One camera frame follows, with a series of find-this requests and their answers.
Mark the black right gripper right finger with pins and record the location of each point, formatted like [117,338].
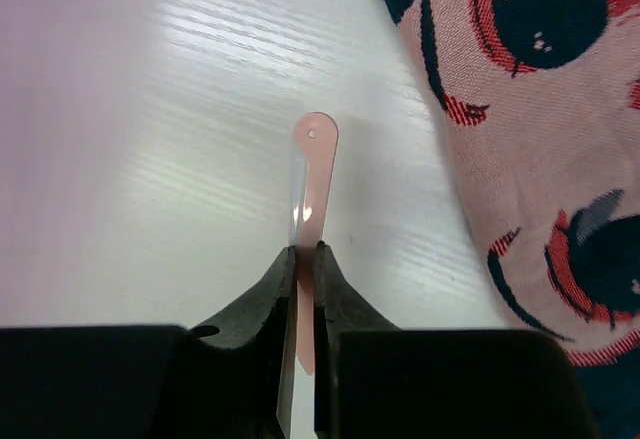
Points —
[376,380]

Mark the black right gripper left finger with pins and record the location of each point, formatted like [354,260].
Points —
[231,376]

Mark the red patterned cloth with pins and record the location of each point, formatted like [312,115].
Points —
[542,102]

